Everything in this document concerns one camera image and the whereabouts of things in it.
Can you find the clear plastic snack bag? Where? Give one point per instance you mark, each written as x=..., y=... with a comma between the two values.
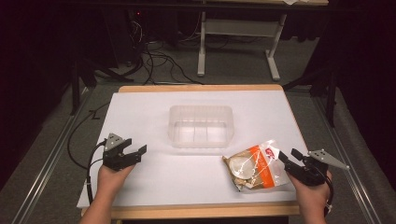
x=253, y=169

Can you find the clear plastic container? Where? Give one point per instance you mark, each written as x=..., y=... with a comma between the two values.
x=200, y=126

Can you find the white table mat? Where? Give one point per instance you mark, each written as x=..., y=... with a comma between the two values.
x=193, y=174

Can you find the black metal stand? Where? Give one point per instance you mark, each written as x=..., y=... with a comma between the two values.
x=327, y=87
x=77, y=77

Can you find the person's right hand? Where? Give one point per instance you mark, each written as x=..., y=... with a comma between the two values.
x=311, y=194

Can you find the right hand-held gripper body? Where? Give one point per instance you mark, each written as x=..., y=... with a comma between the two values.
x=313, y=169

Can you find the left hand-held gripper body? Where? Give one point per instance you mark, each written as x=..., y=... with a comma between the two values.
x=113, y=155

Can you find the person's left hand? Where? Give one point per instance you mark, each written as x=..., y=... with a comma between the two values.
x=112, y=180

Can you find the white metal desk frame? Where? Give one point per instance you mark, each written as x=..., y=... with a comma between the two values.
x=238, y=29

